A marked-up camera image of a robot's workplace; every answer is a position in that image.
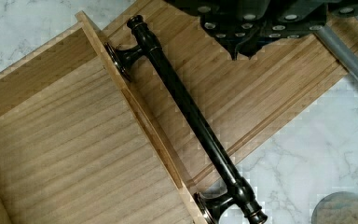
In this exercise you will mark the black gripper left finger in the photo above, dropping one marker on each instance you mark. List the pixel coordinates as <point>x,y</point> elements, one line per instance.
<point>236,37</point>

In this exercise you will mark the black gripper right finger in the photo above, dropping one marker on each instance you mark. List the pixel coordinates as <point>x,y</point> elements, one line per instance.
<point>290,21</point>

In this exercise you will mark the black drawer handle bar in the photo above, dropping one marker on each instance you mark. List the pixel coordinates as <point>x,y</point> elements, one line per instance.
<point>239,191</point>

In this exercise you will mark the wooden drawer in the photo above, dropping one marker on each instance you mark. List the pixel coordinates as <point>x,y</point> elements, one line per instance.
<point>76,144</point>

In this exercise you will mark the bamboo cutting board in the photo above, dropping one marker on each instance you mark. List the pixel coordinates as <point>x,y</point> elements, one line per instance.
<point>245,101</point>

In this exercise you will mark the round clear container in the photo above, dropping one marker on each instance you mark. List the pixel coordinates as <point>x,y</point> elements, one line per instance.
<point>336,208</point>

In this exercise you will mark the grey toaster oven door handle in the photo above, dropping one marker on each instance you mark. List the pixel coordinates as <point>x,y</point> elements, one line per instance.
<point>340,37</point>

